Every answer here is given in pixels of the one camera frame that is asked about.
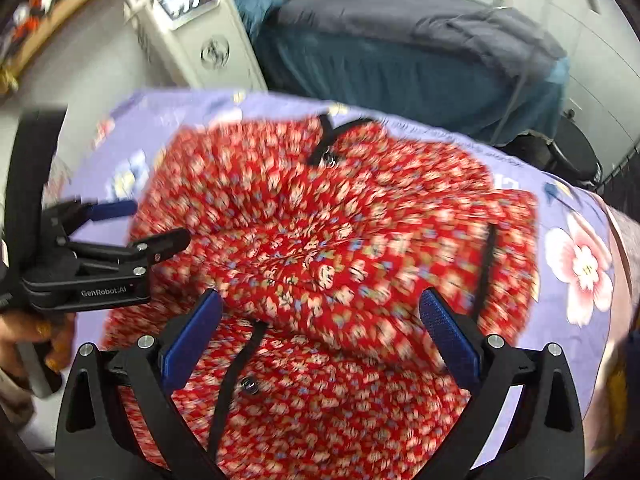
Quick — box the dark grey blanket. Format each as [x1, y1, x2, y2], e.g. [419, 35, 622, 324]
[272, 0, 569, 77]

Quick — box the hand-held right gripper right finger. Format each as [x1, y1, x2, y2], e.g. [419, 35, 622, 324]
[419, 287, 586, 480]

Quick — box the purple floral bed sheet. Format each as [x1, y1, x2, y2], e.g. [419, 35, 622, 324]
[65, 87, 631, 472]

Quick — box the teal skirted massage bed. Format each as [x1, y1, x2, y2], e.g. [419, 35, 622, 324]
[250, 0, 572, 147]

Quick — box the mauve mattress cover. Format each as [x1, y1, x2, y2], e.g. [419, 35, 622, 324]
[602, 205, 640, 342]

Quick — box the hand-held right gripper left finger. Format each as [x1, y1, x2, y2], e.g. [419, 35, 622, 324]
[54, 287, 226, 480]

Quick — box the wooden shelf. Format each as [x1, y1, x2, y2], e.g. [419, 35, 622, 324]
[0, 0, 131, 97]

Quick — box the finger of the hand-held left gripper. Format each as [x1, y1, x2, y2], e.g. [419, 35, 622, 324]
[64, 228, 192, 275]
[42, 199, 139, 244]

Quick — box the white beauty machine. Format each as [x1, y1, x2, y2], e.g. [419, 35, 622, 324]
[114, 0, 269, 94]

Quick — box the black round stool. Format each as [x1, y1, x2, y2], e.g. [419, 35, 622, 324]
[545, 115, 604, 192]

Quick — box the red floral padded jacket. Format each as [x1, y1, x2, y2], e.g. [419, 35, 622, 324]
[102, 115, 544, 480]

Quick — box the person's left hand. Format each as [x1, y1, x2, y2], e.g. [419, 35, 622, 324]
[0, 310, 77, 383]

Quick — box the dark blue cloth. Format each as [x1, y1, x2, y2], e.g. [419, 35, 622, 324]
[622, 327, 640, 402]

